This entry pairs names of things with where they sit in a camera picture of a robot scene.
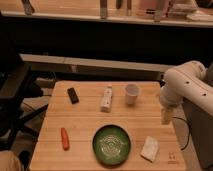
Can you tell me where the white paper cup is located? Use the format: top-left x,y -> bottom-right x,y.
125,84 -> 140,105

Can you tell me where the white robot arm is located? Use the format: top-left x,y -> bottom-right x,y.
159,61 -> 213,125

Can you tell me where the black office chair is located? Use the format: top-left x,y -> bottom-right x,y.
0,11 -> 49,151

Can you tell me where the black eraser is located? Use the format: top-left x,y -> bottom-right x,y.
67,88 -> 79,104

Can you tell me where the white bottle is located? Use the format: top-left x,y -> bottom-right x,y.
100,84 -> 113,112

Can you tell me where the black cable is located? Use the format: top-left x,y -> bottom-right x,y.
172,115 -> 192,151

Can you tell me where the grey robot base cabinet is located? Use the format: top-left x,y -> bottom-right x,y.
182,63 -> 213,169

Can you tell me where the orange carrot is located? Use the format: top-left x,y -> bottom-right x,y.
61,128 -> 69,151

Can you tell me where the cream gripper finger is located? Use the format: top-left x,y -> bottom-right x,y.
161,108 -> 173,125

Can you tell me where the green bowl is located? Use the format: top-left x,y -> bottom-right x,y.
92,125 -> 131,166

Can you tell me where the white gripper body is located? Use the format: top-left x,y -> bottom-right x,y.
159,86 -> 183,108

